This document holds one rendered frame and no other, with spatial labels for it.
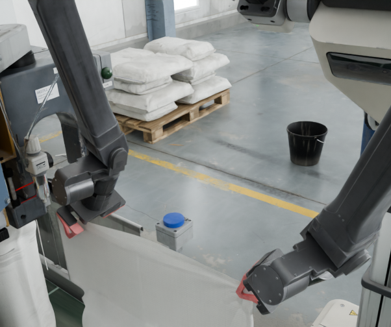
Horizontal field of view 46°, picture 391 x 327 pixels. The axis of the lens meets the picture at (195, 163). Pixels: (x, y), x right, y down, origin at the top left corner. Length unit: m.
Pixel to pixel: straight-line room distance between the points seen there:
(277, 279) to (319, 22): 0.53
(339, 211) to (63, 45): 0.45
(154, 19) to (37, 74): 6.06
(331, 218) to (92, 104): 0.42
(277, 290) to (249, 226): 2.13
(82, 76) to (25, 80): 0.27
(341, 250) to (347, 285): 1.80
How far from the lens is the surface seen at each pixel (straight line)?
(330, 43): 0.93
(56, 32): 0.70
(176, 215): 1.32
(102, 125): 0.82
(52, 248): 2.05
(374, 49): 0.90
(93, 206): 0.97
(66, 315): 1.77
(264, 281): 0.66
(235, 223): 2.78
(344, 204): 0.57
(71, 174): 0.86
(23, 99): 1.01
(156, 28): 7.04
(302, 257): 0.66
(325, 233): 0.66
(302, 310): 2.27
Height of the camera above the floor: 1.58
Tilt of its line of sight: 27 degrees down
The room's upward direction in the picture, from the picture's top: 3 degrees counter-clockwise
